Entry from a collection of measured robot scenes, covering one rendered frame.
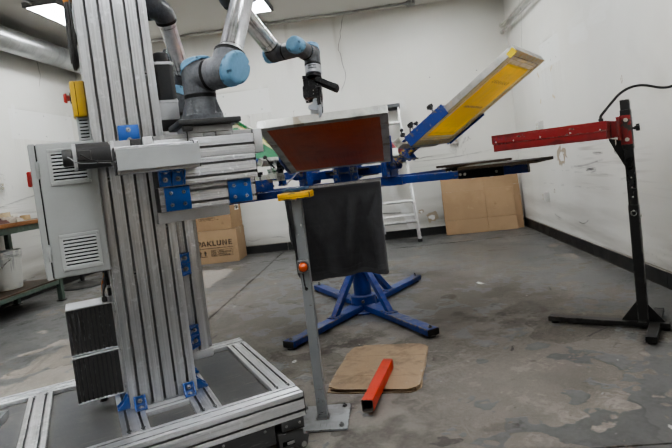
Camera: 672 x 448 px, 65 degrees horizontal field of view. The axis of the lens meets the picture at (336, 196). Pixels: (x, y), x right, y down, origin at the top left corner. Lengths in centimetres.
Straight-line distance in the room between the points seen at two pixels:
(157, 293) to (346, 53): 548
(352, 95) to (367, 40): 74
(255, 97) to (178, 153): 549
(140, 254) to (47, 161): 46
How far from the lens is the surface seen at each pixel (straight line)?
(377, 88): 709
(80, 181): 206
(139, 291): 214
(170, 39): 268
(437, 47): 722
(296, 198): 209
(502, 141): 303
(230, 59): 191
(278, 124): 238
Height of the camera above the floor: 103
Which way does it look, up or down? 3 degrees down
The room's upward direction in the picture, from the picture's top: 7 degrees counter-clockwise
